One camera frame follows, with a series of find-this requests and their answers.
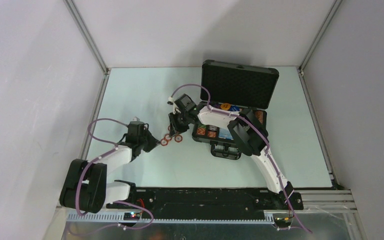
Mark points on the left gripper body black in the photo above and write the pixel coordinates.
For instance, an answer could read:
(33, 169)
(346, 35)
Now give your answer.
(142, 141)

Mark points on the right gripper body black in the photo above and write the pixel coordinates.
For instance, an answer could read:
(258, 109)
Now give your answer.
(183, 121)

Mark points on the orange round button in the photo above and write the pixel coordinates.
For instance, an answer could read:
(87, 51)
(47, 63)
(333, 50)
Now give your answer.
(225, 106)

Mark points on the blue round dealer button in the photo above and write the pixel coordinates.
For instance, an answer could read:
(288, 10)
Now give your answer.
(235, 108)

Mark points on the black poker set case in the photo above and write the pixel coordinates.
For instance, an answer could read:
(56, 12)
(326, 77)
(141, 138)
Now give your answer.
(246, 86)

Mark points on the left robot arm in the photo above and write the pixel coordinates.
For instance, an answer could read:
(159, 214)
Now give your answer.
(87, 189)

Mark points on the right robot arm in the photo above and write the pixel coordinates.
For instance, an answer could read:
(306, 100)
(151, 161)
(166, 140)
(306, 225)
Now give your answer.
(246, 130)

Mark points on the green chip stack row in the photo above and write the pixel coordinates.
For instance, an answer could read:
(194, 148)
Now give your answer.
(201, 130)

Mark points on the purple chip stack row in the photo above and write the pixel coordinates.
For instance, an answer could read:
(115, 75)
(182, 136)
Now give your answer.
(212, 131)

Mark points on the blue card deck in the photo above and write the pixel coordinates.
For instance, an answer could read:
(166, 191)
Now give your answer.
(224, 134)

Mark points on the dark orange chip stack row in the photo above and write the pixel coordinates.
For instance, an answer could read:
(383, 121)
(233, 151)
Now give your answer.
(259, 114)

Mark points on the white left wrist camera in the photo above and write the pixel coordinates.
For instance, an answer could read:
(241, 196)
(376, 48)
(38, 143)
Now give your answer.
(135, 119)

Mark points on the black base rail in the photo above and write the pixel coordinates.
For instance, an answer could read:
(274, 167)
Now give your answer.
(212, 204)

